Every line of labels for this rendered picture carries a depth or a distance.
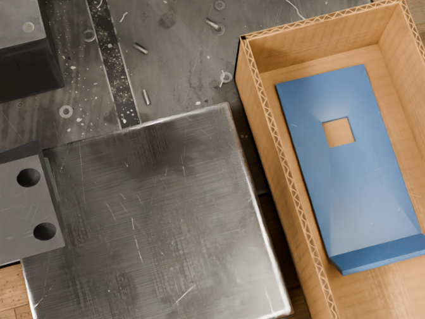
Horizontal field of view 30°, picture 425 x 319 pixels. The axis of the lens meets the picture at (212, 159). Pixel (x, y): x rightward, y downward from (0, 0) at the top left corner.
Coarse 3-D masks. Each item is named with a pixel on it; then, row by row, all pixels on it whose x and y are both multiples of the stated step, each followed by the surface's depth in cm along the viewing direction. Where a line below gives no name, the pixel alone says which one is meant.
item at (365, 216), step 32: (288, 96) 59; (320, 96) 59; (352, 96) 60; (288, 128) 59; (320, 128) 59; (352, 128) 59; (384, 128) 59; (320, 160) 58; (352, 160) 58; (384, 160) 58; (320, 192) 57; (352, 192) 57; (384, 192) 57; (320, 224) 56; (352, 224) 57; (384, 224) 57; (416, 224) 57; (352, 256) 55; (384, 256) 54; (416, 256) 54
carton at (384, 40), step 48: (384, 0) 55; (240, 48) 55; (288, 48) 57; (336, 48) 60; (384, 48) 60; (240, 96) 60; (384, 96) 60; (288, 144) 59; (336, 144) 59; (288, 192) 51; (288, 240) 56; (336, 288) 56; (384, 288) 56
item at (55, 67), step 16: (48, 32) 56; (32, 48) 53; (48, 48) 53; (0, 64) 54; (16, 64) 54; (32, 64) 55; (48, 64) 56; (0, 80) 56; (16, 80) 57; (32, 80) 57; (48, 80) 58; (0, 96) 58; (16, 96) 59
